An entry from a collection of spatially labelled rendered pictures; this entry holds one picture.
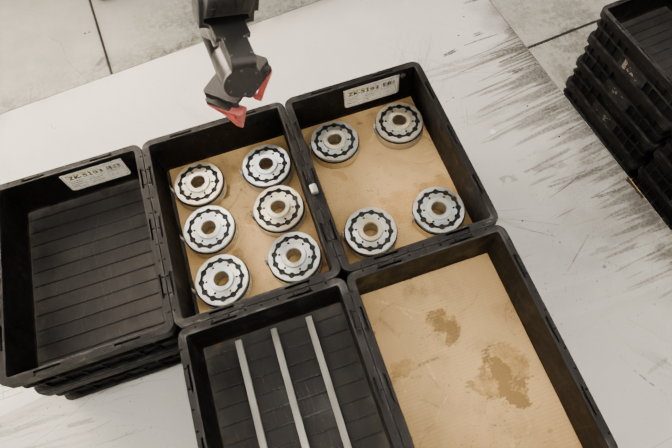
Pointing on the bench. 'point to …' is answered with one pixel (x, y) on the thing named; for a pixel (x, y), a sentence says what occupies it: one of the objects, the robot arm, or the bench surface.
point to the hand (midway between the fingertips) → (248, 109)
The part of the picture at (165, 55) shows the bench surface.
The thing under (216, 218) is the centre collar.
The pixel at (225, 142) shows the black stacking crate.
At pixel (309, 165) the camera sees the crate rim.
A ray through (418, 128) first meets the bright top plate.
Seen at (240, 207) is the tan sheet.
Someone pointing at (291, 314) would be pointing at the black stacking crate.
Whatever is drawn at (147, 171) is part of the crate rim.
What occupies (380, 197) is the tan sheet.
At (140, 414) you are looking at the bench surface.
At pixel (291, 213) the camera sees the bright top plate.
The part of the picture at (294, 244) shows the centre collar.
